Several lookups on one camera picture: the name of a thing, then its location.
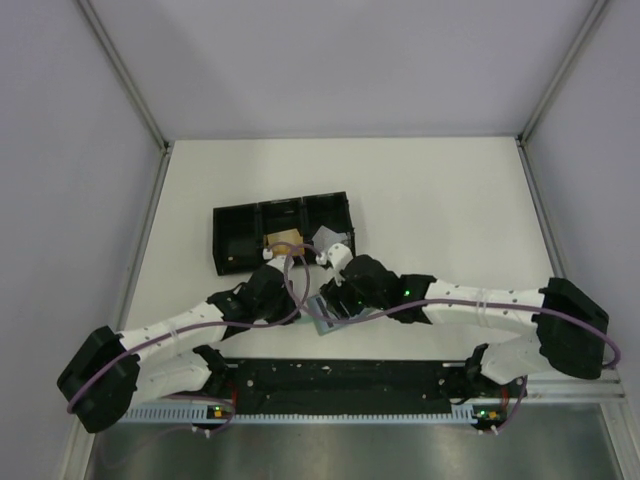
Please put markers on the white slotted cable duct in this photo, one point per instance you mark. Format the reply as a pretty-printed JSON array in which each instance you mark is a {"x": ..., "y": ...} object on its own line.
[{"x": 201, "y": 414}]

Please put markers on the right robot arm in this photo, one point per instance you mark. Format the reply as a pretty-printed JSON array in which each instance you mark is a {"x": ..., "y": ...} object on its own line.
[{"x": 555, "y": 327}]

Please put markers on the gold credit cards stack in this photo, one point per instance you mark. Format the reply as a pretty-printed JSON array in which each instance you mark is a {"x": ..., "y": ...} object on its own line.
[{"x": 280, "y": 243}]

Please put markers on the aluminium corner post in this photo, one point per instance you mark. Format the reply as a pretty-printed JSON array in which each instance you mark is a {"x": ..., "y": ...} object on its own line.
[
  {"x": 122, "y": 73},
  {"x": 589, "y": 26}
]

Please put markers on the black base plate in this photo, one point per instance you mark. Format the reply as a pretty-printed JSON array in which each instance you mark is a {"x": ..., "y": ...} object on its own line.
[{"x": 344, "y": 387}]

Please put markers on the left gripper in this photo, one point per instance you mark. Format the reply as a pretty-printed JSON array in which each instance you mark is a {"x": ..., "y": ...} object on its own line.
[{"x": 287, "y": 313}]

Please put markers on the right aluminium corner post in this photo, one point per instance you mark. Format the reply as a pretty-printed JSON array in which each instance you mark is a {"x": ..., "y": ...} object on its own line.
[{"x": 589, "y": 26}]

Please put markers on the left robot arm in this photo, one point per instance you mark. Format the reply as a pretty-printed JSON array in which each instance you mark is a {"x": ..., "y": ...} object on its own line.
[{"x": 114, "y": 371}]

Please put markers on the white credit cards stack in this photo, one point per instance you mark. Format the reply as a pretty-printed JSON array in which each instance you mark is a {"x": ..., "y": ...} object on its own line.
[{"x": 325, "y": 238}]

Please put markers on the aluminium frame rail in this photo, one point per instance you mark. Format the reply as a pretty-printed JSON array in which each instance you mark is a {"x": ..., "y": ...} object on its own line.
[{"x": 554, "y": 387}]

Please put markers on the left aluminium corner post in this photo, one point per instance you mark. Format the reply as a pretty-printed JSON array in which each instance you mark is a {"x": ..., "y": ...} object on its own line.
[{"x": 122, "y": 73}]

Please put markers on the green card holder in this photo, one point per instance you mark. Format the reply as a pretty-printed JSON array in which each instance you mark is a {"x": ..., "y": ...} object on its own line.
[{"x": 325, "y": 321}]

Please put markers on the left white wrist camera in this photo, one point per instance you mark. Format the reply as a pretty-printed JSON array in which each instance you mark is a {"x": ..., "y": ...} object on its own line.
[{"x": 279, "y": 262}]

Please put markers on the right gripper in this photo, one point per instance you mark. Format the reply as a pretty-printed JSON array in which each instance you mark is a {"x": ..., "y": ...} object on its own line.
[{"x": 339, "y": 292}]

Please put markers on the black three-compartment tray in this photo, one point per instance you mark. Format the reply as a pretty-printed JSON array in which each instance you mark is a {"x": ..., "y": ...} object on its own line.
[{"x": 239, "y": 231}]

